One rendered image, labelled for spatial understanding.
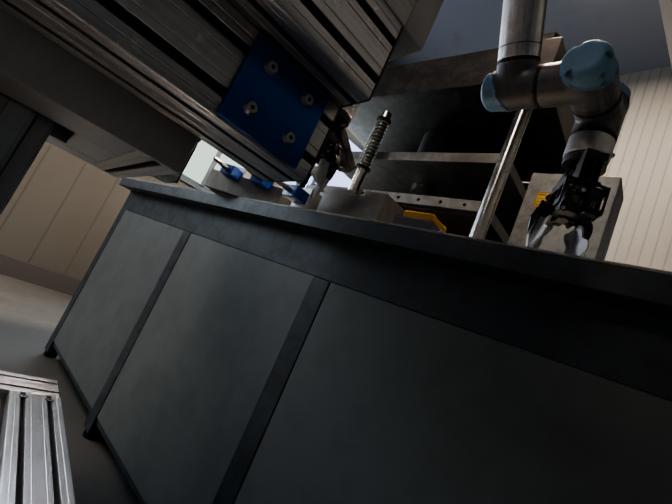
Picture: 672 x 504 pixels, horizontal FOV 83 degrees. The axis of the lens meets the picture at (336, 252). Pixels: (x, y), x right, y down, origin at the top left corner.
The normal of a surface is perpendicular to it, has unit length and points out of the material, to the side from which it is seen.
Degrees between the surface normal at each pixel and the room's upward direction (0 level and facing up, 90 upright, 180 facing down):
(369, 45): 90
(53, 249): 90
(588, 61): 90
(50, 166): 90
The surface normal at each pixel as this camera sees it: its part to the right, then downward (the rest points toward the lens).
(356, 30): 0.62, 0.14
